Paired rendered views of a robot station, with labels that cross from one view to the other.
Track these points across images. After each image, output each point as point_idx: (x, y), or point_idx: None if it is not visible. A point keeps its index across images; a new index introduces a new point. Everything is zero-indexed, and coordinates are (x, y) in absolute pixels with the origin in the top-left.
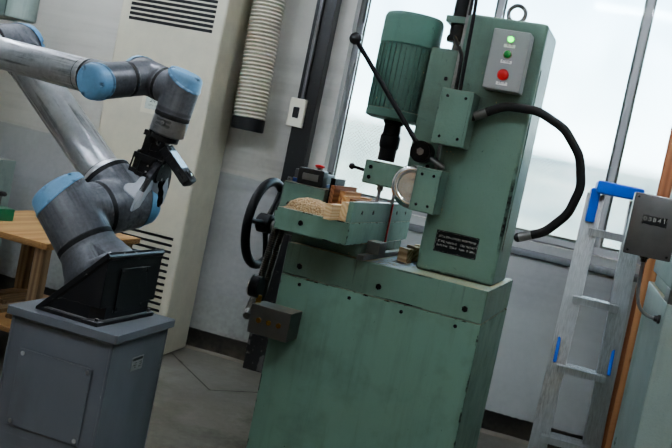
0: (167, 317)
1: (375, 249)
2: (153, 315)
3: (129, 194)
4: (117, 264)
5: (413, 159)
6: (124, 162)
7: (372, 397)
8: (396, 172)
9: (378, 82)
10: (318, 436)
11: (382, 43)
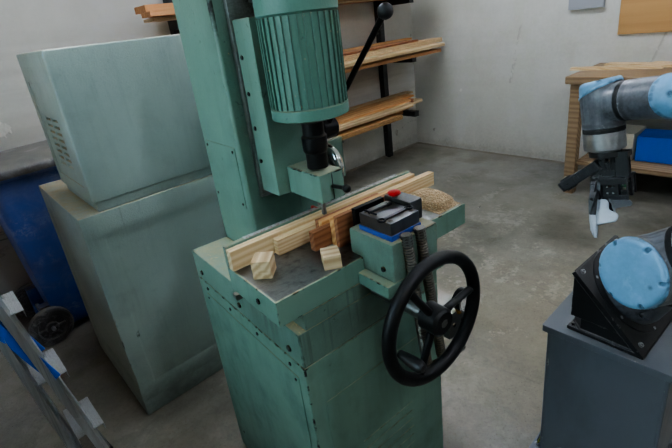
0: (551, 327)
1: None
2: (566, 328)
3: (622, 206)
4: None
5: (336, 135)
6: (671, 226)
7: None
8: (340, 156)
9: (360, 65)
10: None
11: (336, 11)
